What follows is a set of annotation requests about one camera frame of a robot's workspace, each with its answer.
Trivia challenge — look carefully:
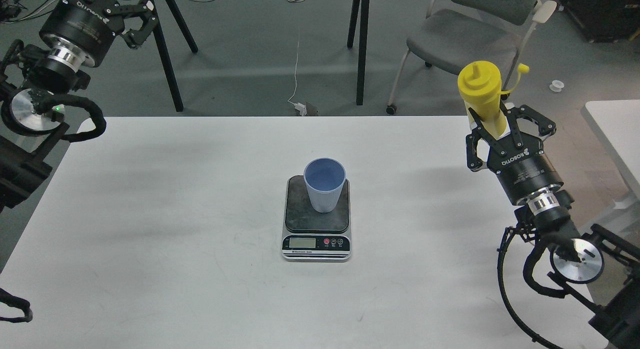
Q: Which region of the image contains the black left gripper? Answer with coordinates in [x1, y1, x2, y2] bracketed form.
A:
[39, 0, 159, 68]

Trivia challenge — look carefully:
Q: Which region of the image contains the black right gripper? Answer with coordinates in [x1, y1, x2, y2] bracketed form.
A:
[465, 102, 564, 206]

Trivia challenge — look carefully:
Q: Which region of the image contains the yellow squeeze bottle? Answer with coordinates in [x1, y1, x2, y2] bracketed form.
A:
[457, 60, 518, 139]

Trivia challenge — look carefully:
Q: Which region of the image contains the blue ribbed cup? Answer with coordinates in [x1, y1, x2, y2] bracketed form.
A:
[302, 157, 346, 213]

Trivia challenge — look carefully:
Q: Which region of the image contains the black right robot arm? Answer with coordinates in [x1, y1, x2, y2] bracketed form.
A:
[465, 104, 640, 349]

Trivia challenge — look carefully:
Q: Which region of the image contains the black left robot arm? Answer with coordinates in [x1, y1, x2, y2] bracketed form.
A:
[0, 0, 159, 209]

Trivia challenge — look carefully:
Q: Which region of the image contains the digital kitchen scale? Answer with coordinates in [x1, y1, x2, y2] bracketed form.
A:
[281, 175, 353, 263]

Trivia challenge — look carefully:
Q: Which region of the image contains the small white spool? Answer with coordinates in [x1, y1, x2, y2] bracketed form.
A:
[549, 79, 565, 93]

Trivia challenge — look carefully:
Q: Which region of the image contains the white side table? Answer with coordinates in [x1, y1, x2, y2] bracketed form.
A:
[582, 100, 640, 234]

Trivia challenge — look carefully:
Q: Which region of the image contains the grey office chair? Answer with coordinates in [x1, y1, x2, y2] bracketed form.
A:
[386, 0, 558, 115]

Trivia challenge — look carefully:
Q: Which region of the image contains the black equipment case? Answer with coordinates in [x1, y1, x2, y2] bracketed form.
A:
[560, 0, 640, 43]

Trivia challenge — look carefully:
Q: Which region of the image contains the white cable with plug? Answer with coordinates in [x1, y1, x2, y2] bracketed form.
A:
[287, 0, 321, 117]

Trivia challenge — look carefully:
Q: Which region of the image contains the black metal table frame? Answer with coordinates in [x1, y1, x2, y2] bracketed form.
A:
[157, 0, 384, 115]

